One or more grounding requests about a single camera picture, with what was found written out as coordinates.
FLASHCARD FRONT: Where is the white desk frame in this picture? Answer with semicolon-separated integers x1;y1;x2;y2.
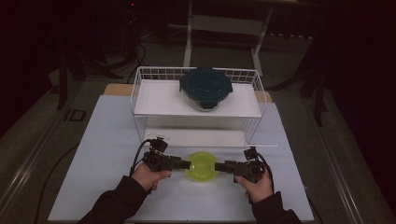
182;0;275;77

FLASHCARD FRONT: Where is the bundle of black cables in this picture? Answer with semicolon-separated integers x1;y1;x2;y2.
102;43;148;83

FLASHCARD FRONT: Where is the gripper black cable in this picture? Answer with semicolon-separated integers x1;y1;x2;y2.
129;138;157;177
256;152;276;194

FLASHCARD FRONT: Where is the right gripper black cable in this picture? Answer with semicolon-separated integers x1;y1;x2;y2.
256;152;276;194

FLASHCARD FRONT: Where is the white wire shelf rack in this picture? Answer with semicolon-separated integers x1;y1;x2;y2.
130;65;267;148

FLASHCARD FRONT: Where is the black floor socket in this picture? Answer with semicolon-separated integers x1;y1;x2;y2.
64;108;87;122

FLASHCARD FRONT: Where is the metal floor rail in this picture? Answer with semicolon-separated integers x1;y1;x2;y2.
0;108;64;216
303;92;365;224

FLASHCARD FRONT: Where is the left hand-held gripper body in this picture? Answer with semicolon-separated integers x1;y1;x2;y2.
142;133;183;173

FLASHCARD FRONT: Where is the person's left hand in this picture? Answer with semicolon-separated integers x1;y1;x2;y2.
130;162;173;192

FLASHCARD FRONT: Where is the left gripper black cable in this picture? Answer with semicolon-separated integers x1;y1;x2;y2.
129;138;157;177

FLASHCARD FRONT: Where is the yellow-green plastic bowl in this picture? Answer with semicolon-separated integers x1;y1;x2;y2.
185;151;219;182

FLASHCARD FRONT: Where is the black metal stand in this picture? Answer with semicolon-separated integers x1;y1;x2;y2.
300;71;329;127
55;50;70;110

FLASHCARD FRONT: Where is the light blue table mat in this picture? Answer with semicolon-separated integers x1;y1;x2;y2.
48;94;315;222

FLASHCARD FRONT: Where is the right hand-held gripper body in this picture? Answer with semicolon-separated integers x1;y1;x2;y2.
223;143;279;184

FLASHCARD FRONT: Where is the person's right hand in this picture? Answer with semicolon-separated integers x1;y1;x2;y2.
233;169;275;204

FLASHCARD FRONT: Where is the black floor cable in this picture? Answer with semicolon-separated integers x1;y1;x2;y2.
32;143;80;224

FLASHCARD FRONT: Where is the wooden table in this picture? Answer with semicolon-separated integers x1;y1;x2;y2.
103;83;273;104

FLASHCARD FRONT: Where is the dark blue lidded container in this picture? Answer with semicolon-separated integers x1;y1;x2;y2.
178;66;233;112

